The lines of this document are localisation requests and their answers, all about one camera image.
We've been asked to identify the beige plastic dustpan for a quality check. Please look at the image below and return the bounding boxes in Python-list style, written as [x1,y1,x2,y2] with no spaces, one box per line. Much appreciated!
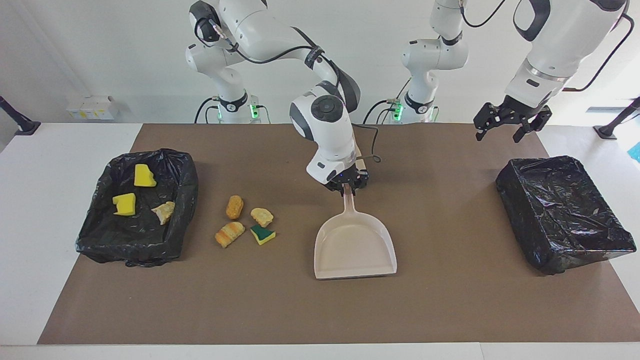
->
[313,187,398,280]

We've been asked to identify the pale bread piece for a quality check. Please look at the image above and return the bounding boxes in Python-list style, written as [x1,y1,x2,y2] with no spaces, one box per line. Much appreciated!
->
[250,207,275,228]

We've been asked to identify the green and yellow sponge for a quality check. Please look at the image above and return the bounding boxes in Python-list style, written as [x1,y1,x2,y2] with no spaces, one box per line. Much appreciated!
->
[250,224,277,246]

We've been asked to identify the oval brown bread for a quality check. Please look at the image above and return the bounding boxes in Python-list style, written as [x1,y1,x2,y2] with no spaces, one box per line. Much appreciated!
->
[225,195,245,220]

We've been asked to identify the striped croissant bread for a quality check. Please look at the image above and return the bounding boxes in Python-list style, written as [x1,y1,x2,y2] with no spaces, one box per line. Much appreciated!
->
[214,221,246,249]

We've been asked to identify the pale torn bread chunk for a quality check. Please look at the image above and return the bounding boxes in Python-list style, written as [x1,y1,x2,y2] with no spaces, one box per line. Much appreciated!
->
[151,201,176,226]

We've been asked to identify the squarish yellow sponge piece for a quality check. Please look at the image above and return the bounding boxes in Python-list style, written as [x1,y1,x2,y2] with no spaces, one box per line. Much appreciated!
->
[133,163,157,188]

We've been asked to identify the notched yellow sponge piece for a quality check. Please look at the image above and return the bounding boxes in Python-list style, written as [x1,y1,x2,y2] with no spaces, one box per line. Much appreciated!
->
[112,193,138,217]

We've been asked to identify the black bag-lined bin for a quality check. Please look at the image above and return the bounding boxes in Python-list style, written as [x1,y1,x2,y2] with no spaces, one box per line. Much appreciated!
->
[495,155,638,276]
[75,148,199,268]

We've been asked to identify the brown table mat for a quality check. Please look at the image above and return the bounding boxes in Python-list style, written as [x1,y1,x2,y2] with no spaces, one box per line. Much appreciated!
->
[37,123,640,346]

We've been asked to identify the black base cable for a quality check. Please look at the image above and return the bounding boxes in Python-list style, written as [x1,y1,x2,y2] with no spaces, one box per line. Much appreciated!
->
[194,97,223,124]
[362,75,412,124]

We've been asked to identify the black camera stand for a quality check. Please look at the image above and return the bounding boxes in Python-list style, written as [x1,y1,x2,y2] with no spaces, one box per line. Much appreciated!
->
[0,95,42,136]
[593,96,640,140]

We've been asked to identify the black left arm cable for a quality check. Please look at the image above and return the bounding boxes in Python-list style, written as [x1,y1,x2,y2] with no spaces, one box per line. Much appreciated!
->
[460,0,636,93]

